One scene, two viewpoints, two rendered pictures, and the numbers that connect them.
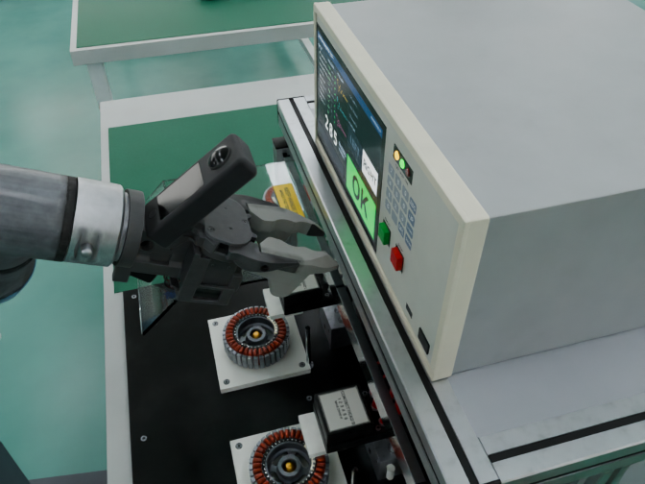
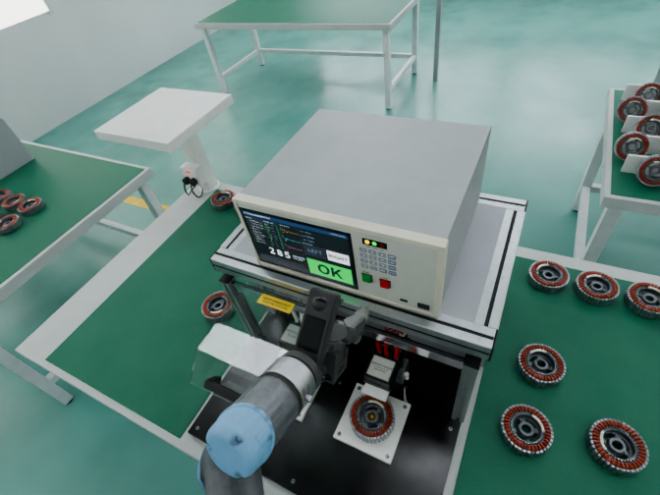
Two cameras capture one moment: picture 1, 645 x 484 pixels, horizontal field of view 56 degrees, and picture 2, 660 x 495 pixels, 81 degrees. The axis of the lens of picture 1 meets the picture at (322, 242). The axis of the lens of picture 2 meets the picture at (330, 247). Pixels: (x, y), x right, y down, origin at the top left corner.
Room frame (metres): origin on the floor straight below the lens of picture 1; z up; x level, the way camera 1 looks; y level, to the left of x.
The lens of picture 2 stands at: (0.14, 0.29, 1.79)
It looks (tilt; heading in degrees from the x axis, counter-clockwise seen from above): 45 degrees down; 320
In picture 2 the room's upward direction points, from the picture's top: 12 degrees counter-clockwise
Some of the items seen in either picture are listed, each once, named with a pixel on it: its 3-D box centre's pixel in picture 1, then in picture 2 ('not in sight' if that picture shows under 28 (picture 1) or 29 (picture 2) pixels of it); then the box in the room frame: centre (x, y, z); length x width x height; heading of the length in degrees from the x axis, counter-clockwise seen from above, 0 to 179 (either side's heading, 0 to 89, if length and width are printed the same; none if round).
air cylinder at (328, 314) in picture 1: (338, 320); not in sight; (0.68, -0.03, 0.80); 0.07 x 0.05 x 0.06; 16
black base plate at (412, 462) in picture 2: (282, 408); (333, 399); (0.53, 0.06, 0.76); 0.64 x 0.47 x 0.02; 16
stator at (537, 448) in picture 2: not in sight; (525, 429); (0.12, -0.17, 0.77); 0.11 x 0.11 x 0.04
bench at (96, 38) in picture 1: (214, 28); (9, 247); (2.87, 0.53, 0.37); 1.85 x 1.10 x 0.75; 16
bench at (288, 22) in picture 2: not in sight; (310, 47); (3.31, -2.62, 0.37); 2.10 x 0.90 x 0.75; 16
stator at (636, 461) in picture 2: not in sight; (616, 446); (-0.05, -0.26, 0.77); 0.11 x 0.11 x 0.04
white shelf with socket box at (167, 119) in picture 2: not in sight; (189, 164); (1.55, -0.24, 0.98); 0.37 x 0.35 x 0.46; 16
